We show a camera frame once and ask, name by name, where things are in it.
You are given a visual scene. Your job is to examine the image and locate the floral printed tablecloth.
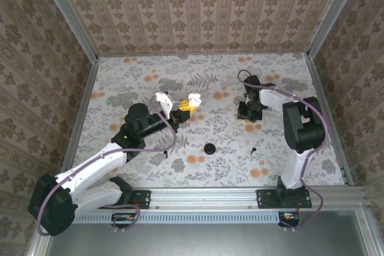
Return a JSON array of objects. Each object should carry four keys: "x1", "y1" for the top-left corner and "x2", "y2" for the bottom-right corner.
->
[{"x1": 67, "y1": 53, "x2": 346, "y2": 188}]

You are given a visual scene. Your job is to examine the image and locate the grey metal sheet panel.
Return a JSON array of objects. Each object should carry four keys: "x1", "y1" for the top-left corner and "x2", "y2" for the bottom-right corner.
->
[{"x1": 28, "y1": 207, "x2": 384, "y2": 256}]

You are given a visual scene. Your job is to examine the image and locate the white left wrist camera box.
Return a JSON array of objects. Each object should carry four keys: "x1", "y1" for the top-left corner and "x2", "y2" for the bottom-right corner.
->
[{"x1": 155, "y1": 91, "x2": 178, "y2": 115}]

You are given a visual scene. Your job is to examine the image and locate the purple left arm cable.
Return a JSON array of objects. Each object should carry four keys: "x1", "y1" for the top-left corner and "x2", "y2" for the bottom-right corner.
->
[{"x1": 35, "y1": 94, "x2": 178, "y2": 237}]

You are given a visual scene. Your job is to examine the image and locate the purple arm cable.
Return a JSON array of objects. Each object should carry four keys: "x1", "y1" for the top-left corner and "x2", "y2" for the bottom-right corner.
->
[
  {"x1": 35, "y1": 94, "x2": 178, "y2": 237},
  {"x1": 237, "y1": 69, "x2": 328, "y2": 233}
]

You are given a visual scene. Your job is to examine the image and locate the aluminium side rail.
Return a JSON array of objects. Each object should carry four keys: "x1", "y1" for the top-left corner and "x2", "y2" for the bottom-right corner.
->
[
  {"x1": 305, "y1": 56, "x2": 356, "y2": 186},
  {"x1": 59, "y1": 58, "x2": 100, "y2": 180}
]

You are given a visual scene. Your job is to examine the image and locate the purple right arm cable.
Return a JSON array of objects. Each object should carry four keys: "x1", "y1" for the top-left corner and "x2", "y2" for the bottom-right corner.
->
[{"x1": 237, "y1": 69, "x2": 328, "y2": 233}]

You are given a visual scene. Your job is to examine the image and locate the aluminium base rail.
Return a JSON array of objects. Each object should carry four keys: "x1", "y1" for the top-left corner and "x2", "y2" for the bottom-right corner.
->
[{"x1": 44, "y1": 186, "x2": 370, "y2": 209}]

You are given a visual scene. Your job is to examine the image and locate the grey slotted cable duct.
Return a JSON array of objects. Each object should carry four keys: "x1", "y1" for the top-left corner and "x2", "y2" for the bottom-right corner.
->
[{"x1": 73, "y1": 211, "x2": 282, "y2": 224}]

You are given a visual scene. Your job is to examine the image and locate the aluminium frame post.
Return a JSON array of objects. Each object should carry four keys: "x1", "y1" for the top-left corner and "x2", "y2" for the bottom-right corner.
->
[
  {"x1": 34, "y1": 0, "x2": 100, "y2": 64},
  {"x1": 305, "y1": 0, "x2": 367, "y2": 59}
]

